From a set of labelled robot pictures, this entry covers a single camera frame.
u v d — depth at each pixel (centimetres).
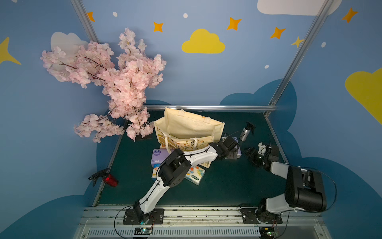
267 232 71
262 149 84
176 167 57
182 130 96
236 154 84
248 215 75
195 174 84
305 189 46
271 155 75
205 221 74
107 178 77
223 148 73
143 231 70
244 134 98
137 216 65
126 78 59
